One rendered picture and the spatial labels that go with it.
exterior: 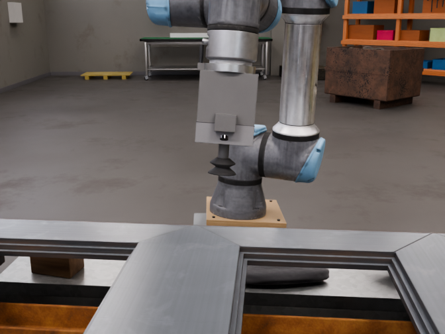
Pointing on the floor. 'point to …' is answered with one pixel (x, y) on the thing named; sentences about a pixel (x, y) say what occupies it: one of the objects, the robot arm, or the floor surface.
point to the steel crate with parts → (374, 74)
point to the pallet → (106, 74)
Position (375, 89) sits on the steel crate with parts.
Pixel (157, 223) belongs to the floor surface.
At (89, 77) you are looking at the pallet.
